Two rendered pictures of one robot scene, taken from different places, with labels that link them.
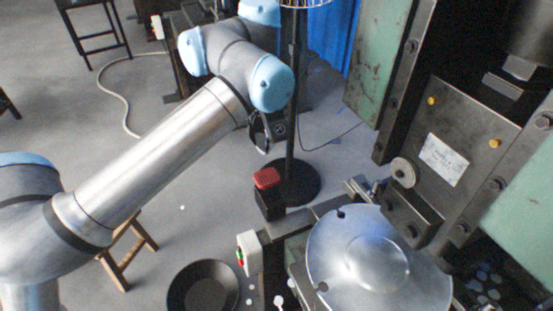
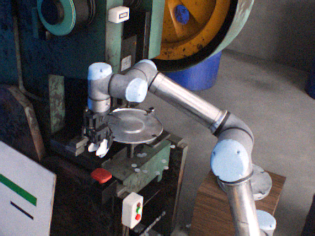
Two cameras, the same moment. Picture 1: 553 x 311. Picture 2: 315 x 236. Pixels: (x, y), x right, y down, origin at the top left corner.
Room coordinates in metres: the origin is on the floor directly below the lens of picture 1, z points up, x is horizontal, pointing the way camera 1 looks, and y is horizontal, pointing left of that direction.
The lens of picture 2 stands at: (1.15, 1.16, 1.75)
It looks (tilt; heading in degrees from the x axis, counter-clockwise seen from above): 34 degrees down; 237
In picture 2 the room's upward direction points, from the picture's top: 4 degrees clockwise
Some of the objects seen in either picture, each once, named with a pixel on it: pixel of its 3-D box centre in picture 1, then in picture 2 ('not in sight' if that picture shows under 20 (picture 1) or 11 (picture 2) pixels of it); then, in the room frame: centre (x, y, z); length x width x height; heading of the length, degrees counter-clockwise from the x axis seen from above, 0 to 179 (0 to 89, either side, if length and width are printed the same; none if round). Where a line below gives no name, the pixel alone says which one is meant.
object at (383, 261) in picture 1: (375, 261); (130, 125); (0.31, -0.21, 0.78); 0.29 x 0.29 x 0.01
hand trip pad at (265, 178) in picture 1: (267, 184); (101, 180); (0.57, 0.02, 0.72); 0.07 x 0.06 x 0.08; 115
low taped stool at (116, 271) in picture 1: (102, 239); not in sight; (0.73, 0.76, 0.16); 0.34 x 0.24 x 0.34; 68
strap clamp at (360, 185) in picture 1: (371, 191); (83, 135); (0.52, -0.26, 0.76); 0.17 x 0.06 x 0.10; 25
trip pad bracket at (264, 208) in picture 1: (270, 211); (103, 198); (0.55, 0.01, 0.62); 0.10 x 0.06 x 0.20; 25
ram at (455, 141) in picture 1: (456, 163); (117, 66); (0.35, -0.29, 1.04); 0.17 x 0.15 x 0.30; 115
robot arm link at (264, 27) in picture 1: (258, 32); (100, 81); (0.58, 0.03, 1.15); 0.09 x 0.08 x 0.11; 128
